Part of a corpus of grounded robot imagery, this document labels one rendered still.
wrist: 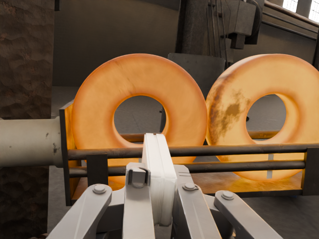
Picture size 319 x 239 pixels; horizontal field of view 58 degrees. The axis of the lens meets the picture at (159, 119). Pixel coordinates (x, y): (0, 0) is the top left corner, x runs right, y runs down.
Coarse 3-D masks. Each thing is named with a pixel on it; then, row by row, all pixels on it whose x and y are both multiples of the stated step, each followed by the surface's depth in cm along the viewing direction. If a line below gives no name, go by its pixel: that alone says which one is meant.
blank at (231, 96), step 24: (240, 72) 32; (264, 72) 33; (288, 72) 33; (312, 72) 33; (216, 96) 33; (240, 96) 33; (288, 96) 34; (312, 96) 34; (216, 120) 33; (240, 120) 34; (288, 120) 37; (312, 120) 34; (216, 144) 34; (240, 144) 34
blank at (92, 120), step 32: (128, 64) 31; (160, 64) 31; (96, 96) 31; (128, 96) 32; (160, 96) 32; (192, 96) 32; (96, 128) 32; (192, 128) 33; (128, 160) 33; (192, 160) 34
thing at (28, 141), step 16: (0, 128) 31; (16, 128) 31; (32, 128) 31; (48, 128) 31; (0, 144) 30; (16, 144) 31; (32, 144) 31; (48, 144) 31; (0, 160) 31; (16, 160) 31; (32, 160) 31; (48, 160) 32
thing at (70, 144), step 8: (72, 104) 33; (64, 112) 29; (64, 120) 30; (64, 128) 30; (64, 136) 30; (72, 136) 33; (64, 144) 30; (72, 144) 33; (64, 152) 30; (64, 160) 30; (72, 160) 32; (80, 160) 37; (64, 168) 31; (64, 176) 31; (72, 184) 32; (72, 192) 32
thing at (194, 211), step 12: (180, 192) 14; (192, 192) 14; (180, 204) 13; (192, 204) 13; (204, 204) 13; (180, 216) 13; (192, 216) 12; (204, 216) 12; (180, 228) 13; (192, 228) 11; (204, 228) 12; (216, 228) 12
